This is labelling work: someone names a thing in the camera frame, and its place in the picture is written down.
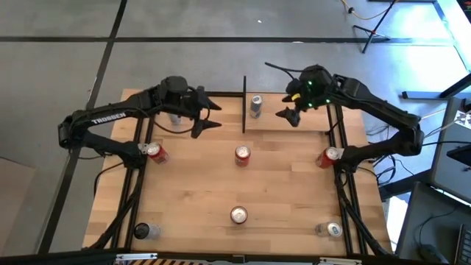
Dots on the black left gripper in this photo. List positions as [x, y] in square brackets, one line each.
[178, 95]

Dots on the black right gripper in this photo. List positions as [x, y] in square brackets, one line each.
[314, 88]

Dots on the white Arctic beverage can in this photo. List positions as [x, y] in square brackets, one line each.
[175, 119]

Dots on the blue silver energy drink can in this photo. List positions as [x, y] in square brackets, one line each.
[255, 106]

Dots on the red cola can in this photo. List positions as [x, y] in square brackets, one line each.
[327, 157]
[242, 156]

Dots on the red can black label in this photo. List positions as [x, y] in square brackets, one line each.
[158, 152]

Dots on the orange Fanta soda can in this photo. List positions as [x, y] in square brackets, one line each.
[238, 215]

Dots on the silver slim can teal tab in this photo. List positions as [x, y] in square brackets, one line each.
[330, 229]

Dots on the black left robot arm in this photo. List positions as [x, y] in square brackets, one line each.
[106, 117]

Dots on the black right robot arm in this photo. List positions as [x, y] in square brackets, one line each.
[379, 106]

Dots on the black floor stand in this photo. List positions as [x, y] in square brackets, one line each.
[372, 34]

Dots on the white slim can black lid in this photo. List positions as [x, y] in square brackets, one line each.
[145, 231]

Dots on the black desk foot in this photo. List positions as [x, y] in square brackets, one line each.
[423, 95]

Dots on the light grey desk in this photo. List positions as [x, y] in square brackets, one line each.
[449, 176]

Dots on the white patterned tag sheet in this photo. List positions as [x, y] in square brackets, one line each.
[463, 119]

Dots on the dark grey desk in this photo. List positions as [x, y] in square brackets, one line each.
[423, 221]

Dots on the black keyboard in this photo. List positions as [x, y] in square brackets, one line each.
[464, 246]

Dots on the black aluminium frame rail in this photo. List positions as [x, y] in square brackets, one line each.
[134, 213]
[228, 94]
[73, 258]
[346, 217]

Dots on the black shelf end frame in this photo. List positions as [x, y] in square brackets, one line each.
[244, 106]

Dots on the white metal bracket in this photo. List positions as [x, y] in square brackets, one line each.
[340, 261]
[136, 256]

